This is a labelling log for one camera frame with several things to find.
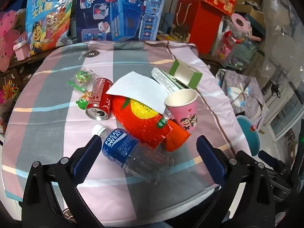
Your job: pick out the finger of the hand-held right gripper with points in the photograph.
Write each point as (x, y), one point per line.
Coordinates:
(270, 159)

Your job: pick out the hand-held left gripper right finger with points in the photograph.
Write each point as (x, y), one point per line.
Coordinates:
(209, 158)

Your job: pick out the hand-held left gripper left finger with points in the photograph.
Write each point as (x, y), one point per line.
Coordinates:
(86, 158)

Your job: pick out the blue round bin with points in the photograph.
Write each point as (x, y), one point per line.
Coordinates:
(247, 135)

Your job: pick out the clear plastic bottle blue label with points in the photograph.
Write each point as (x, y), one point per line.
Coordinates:
(118, 147)

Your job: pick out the orange wrapper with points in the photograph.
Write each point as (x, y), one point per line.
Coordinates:
(178, 136)

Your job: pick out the pink paper cup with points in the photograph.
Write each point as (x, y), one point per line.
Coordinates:
(187, 116)

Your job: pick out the green toy packet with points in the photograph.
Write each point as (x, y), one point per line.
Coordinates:
(84, 98)
(83, 76)

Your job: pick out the red foil snack bag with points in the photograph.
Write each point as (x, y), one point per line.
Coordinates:
(140, 125)

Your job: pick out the red soda can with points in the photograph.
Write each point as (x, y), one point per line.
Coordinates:
(99, 95)

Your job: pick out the white paper napkin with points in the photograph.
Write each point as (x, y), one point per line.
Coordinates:
(137, 87)

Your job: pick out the green white carton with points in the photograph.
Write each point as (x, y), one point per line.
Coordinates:
(185, 73)

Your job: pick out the pink grey checked tablecloth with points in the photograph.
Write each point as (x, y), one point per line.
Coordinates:
(59, 123)

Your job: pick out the colourful tinsel bundle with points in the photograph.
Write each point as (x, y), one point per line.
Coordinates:
(9, 91)

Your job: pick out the clear plastic storage box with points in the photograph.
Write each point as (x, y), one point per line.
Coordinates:
(237, 52)

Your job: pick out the small pink box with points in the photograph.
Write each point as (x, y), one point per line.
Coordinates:
(21, 49)

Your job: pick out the pink tape roll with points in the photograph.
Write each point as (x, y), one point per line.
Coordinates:
(239, 22)

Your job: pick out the clear plastic sheeting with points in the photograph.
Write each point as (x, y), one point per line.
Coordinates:
(282, 16)

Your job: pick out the pink butterfly wings toy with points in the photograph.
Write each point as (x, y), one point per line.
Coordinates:
(9, 35)

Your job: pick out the cartoon dog snack bag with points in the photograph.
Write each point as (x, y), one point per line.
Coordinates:
(47, 16)

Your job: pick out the large blue toy box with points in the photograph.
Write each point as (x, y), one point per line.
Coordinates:
(118, 9)

